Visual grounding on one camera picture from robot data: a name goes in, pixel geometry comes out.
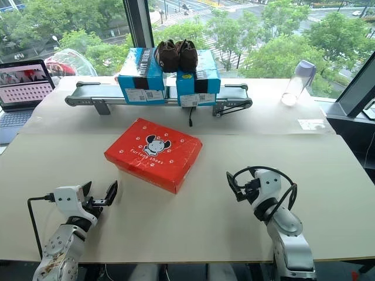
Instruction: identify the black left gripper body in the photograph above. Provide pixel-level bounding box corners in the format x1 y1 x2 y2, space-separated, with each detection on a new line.
81 197 107 220

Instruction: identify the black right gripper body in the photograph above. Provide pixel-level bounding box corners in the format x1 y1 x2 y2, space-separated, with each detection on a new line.
240 178 262 203

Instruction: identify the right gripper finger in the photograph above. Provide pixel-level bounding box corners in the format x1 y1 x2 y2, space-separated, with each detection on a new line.
226 171 243 194
233 187 247 203

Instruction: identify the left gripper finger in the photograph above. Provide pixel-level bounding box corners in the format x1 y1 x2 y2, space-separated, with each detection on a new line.
103 180 119 207
80 180 93 203

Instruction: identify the red shoe box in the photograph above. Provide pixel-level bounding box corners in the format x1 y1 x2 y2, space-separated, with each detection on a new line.
104 117 204 195

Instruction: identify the clear tape patch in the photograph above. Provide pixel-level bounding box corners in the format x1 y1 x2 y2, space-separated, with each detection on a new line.
297 118 328 131

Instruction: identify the grey conveyor belt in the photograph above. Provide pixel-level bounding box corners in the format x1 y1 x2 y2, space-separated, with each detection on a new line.
64 81 254 119

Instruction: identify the black side desk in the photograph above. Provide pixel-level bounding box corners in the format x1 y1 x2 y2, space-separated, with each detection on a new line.
326 115 375 188

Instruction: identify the clear bottle with lilac lid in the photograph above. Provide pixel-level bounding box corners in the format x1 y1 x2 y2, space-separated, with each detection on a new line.
280 59 317 107

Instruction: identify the open laptop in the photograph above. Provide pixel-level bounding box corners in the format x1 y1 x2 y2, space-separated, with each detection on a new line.
0 59 57 146

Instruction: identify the clear plastic bag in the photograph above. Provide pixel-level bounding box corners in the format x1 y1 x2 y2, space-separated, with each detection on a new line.
43 48 98 78

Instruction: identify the black monitor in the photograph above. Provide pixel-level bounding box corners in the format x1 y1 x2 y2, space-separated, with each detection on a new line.
326 49 375 120

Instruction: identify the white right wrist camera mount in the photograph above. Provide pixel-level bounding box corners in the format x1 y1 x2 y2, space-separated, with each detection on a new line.
252 169 282 209

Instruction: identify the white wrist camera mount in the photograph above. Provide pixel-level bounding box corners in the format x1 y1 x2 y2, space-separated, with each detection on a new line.
252 169 282 209
52 184 99 226

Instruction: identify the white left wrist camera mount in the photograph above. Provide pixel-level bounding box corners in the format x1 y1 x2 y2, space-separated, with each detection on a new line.
52 184 99 226

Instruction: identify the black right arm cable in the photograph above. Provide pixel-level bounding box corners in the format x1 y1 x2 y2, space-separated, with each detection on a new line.
233 166 299 212

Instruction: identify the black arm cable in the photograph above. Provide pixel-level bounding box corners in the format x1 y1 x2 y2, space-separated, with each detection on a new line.
27 193 55 259
233 166 299 212

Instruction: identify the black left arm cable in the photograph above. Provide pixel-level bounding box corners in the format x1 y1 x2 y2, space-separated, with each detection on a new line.
27 193 55 259

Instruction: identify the black window frame post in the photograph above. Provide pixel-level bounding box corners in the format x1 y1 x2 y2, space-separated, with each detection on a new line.
122 0 154 51

